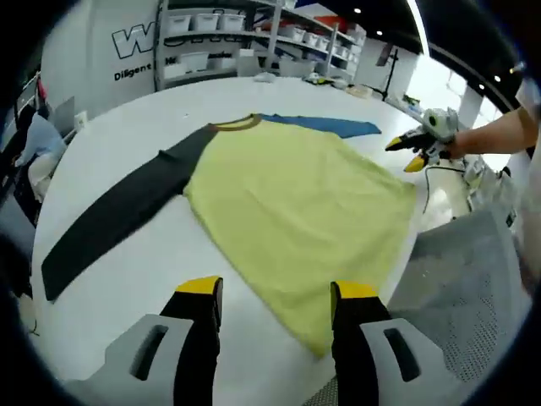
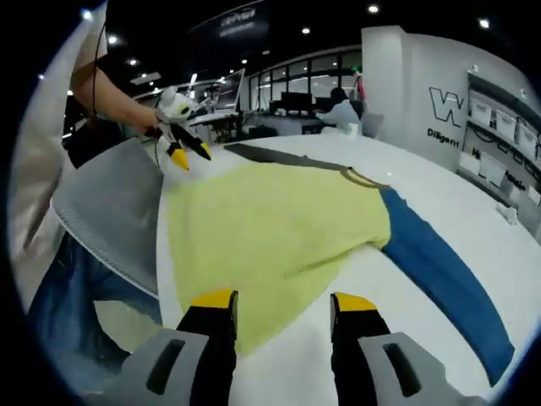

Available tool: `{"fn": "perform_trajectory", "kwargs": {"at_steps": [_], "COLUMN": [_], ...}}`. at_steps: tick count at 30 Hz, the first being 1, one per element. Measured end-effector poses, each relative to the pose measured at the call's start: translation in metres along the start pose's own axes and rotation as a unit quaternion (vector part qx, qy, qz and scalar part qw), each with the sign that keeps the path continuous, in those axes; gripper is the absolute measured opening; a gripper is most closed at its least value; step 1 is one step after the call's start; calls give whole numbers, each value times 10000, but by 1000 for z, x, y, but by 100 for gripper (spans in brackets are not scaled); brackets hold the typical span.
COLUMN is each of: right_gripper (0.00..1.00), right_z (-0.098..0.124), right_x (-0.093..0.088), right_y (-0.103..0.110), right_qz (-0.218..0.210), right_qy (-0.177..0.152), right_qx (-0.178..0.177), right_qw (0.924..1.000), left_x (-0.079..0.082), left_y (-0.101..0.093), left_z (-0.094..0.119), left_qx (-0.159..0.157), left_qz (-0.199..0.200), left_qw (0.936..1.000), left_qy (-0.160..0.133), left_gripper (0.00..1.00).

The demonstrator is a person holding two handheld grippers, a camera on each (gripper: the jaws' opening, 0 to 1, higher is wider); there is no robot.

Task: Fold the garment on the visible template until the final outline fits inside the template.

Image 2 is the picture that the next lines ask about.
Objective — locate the small white container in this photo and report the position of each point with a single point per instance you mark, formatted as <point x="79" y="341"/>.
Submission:
<point x="353" y="129"/>

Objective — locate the yellow blue grey garment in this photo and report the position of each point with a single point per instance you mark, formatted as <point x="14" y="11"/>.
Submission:
<point x="274" y="228"/>

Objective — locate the black hanging ceiling sign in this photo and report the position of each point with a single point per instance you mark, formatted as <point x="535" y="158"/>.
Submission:
<point x="236" y="21"/>

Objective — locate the row of white storage bins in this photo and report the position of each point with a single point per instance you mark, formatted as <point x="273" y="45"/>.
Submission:
<point x="503" y="122"/>

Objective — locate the white crumpled cloth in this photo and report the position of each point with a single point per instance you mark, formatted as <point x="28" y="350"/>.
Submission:
<point x="507" y="213"/>

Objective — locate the black computer monitor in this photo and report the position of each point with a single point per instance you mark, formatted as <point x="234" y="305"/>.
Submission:
<point x="323" y="103"/>
<point x="296" y="100"/>

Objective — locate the plain grey chair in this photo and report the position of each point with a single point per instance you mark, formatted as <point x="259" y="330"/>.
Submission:
<point x="374" y="124"/>

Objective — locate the dark office desk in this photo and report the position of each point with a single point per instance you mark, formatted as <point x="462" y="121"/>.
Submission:
<point x="283" y="124"/>

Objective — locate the person's blue jeans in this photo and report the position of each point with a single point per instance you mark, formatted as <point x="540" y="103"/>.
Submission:
<point x="72" y="304"/>

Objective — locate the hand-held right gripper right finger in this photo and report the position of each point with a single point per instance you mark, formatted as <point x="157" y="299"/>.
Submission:
<point x="355" y="338"/>

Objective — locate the large silver monitor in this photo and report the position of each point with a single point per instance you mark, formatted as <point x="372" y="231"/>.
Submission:
<point x="230" y="91"/>

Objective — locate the pink hanging cloth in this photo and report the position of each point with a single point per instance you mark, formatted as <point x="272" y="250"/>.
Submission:
<point x="361" y="86"/>

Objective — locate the grey mesh office chair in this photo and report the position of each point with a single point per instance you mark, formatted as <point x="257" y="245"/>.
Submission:
<point x="114" y="211"/>

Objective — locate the grey metal storage shelf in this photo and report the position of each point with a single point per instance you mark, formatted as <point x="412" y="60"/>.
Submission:
<point x="469" y="97"/>

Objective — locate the white side desk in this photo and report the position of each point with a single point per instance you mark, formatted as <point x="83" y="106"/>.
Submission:
<point x="211" y="118"/>

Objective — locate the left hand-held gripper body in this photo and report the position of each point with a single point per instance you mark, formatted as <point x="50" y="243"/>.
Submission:
<point x="175" y="108"/>

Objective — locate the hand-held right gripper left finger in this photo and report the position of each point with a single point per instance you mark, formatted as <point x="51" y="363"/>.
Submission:
<point x="211" y="338"/>

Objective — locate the person's left hand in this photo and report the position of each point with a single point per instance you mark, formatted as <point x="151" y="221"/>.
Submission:
<point x="149" y="124"/>

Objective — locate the group of round ceiling spotlights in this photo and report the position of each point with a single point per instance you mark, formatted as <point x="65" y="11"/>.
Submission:
<point x="373" y="8"/>

